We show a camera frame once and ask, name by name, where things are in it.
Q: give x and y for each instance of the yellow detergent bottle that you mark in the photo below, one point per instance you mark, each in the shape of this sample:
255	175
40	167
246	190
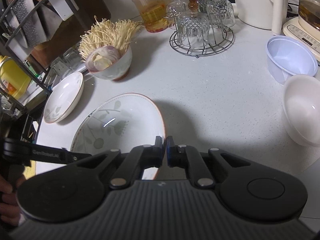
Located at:
14	80

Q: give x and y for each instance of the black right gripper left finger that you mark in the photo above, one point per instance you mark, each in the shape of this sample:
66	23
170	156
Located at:
135	162

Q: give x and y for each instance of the pale blue plastic bowl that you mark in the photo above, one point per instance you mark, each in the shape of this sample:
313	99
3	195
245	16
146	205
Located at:
287	57

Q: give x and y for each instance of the red-lid pickle jar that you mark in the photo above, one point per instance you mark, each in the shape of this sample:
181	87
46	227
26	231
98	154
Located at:
153	14

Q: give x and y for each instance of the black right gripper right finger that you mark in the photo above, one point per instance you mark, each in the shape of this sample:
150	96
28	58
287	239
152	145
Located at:
189	159

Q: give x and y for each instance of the white plastic bowl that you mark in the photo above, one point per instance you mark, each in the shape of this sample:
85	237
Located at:
300	114

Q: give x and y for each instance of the left hand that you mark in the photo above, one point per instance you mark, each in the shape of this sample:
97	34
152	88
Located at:
11	216

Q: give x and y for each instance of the wire glass rack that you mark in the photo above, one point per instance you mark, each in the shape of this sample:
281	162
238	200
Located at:
201	27

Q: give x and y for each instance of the steel cleaver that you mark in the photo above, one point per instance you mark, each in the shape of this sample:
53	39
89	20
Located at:
32	28

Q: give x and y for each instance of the bowl with enoki and onion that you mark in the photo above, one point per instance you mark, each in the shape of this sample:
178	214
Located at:
105	48

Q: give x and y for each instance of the glass health kettle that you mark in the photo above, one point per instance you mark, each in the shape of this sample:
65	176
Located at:
305	27

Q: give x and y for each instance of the white leaf-pattern plate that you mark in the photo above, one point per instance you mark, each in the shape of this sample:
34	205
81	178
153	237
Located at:
64	98
123	122

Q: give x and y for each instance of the white electric cooking pot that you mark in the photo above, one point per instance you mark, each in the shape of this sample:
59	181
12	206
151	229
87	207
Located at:
263	14

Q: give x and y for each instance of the black knife rack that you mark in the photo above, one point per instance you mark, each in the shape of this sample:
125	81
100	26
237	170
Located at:
16	45

